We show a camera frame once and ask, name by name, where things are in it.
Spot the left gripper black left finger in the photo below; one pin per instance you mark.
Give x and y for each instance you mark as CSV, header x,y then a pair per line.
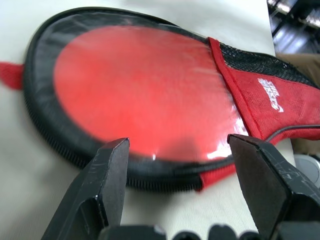
x,y
100,180

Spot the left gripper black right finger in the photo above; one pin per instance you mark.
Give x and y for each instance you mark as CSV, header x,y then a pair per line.
x,y
275,190

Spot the grey rounded shape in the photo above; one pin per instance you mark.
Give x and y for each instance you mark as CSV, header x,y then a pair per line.
x,y
308,172

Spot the dark metal shelf frame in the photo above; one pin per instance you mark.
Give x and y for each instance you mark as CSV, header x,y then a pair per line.
x,y
295,22

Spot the red item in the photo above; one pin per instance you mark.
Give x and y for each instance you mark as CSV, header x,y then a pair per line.
x,y
140,95

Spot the black mesh zipper pouch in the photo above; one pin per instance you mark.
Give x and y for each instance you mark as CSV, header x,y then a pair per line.
x,y
270,100

